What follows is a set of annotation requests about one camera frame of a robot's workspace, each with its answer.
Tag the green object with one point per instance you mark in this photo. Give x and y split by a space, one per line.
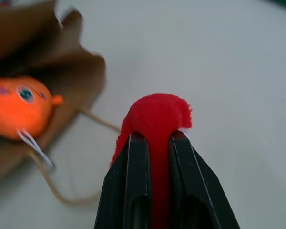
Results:
284 6

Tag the red plush toy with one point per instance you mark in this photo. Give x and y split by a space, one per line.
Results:
157 114

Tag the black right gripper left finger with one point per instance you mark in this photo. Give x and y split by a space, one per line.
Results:
126 186

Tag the orange plush toy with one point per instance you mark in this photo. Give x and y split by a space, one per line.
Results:
16 107

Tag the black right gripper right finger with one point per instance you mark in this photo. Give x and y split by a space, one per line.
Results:
200 190

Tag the brown paper bag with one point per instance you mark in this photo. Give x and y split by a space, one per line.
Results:
47 62

